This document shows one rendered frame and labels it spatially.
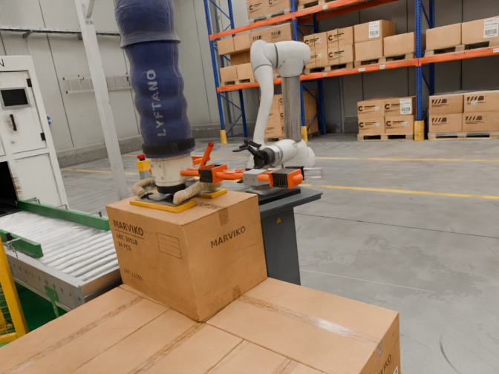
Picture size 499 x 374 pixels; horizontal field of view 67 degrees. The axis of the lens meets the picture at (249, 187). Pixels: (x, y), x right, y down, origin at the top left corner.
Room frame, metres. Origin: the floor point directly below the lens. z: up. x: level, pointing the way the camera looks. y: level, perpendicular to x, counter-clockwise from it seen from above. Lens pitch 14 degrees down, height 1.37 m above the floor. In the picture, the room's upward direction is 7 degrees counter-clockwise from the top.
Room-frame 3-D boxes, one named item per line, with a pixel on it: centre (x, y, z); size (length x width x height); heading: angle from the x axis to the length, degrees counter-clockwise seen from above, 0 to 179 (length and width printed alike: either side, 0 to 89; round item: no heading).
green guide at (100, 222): (3.04, 1.59, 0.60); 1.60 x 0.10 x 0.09; 49
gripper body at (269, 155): (1.68, -0.07, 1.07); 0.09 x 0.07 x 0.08; 138
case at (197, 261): (1.62, 0.32, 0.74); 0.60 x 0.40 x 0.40; 45
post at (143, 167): (2.60, 0.72, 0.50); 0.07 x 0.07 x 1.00; 49
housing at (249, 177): (1.32, -0.03, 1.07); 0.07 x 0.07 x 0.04; 48
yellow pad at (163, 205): (1.56, 0.39, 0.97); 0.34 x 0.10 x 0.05; 48
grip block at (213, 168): (1.46, 0.14, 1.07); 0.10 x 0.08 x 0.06; 138
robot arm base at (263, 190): (2.23, -0.08, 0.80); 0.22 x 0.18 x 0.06; 33
